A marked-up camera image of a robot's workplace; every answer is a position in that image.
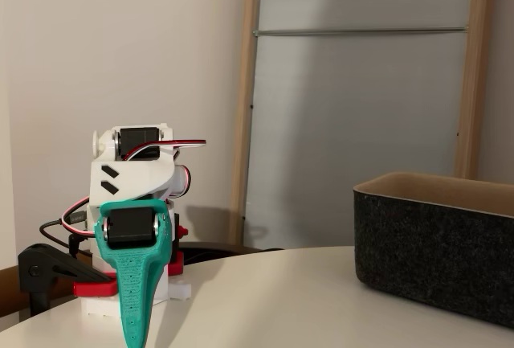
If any black USB cable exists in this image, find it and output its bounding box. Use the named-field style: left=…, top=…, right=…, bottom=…
left=39, top=211, right=88, bottom=252

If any thin metal rod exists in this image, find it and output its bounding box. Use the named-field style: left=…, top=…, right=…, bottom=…
left=252, top=25, right=470, bottom=38

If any black power plug cable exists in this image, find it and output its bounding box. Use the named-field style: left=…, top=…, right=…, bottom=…
left=67, top=233, right=82, bottom=259

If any dark grey felt bin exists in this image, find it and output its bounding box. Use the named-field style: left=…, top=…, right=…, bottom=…
left=352, top=170, right=514, bottom=329

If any wooden frame with translucent panel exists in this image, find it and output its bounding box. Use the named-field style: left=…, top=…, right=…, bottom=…
left=230, top=0, right=499, bottom=251

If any red white black servo cable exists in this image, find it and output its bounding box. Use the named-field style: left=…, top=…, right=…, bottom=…
left=170, top=164, right=193, bottom=199
left=123, top=137, right=208, bottom=162
left=61, top=198, right=106, bottom=239

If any black clamp with red pad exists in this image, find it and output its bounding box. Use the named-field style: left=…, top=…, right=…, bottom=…
left=166, top=225, right=189, bottom=277
left=16, top=243, right=120, bottom=319

